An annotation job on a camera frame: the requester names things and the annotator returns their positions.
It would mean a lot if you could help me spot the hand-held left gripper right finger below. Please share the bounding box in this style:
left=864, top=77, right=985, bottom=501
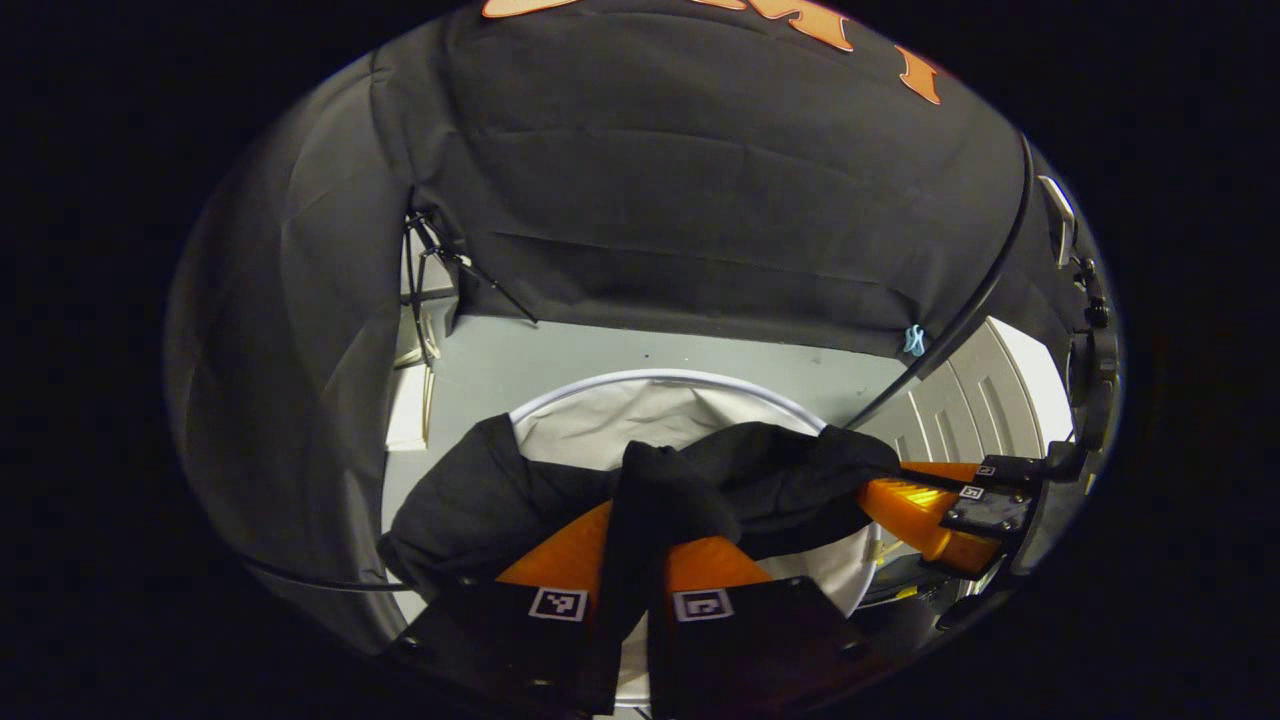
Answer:
left=648, top=536, right=867, bottom=720

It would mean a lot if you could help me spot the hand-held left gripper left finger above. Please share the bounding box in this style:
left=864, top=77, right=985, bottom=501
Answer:
left=395, top=500, right=614, bottom=713

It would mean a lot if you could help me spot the black knit jacket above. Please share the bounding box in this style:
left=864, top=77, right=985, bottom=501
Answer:
left=378, top=413, right=902, bottom=717

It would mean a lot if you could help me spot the white laundry hamper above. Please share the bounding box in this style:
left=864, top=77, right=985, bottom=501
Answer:
left=508, top=368, right=883, bottom=717

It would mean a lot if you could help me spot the black metal clothes rack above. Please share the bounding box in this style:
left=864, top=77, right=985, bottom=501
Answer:
left=843, top=130, right=1036, bottom=433

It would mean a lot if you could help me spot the white plastic drawer cabinet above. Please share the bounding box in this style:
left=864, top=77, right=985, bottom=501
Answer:
left=860, top=316, right=1077, bottom=472

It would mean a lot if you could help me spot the white flat panel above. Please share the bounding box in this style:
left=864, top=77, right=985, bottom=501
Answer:
left=1038, top=175, right=1077, bottom=270

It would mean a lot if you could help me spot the white box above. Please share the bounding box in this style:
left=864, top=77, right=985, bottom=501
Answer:
left=385, top=365, right=434, bottom=452

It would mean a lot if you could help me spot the black backdrop cloth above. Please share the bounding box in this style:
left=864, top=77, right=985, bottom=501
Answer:
left=165, top=0, right=1101, bottom=657

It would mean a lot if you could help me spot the thin black wire frame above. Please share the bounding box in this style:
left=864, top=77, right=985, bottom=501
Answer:
left=403, top=212, right=541, bottom=367

